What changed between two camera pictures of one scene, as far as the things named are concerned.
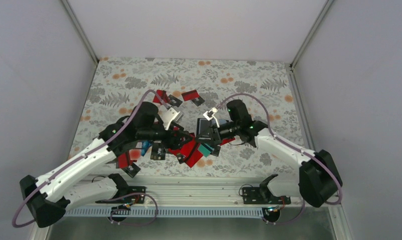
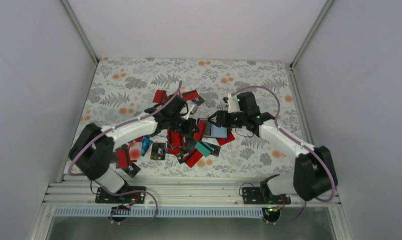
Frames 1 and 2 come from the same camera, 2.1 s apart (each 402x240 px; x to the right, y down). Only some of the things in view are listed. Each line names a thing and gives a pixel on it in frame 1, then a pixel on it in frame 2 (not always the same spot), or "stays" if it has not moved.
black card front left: (132, 170) stays
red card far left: (163, 94) stays
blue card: (145, 144) stays
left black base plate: (123, 189) stays
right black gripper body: (235, 126) to (232, 122)
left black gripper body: (146, 134) to (182, 128)
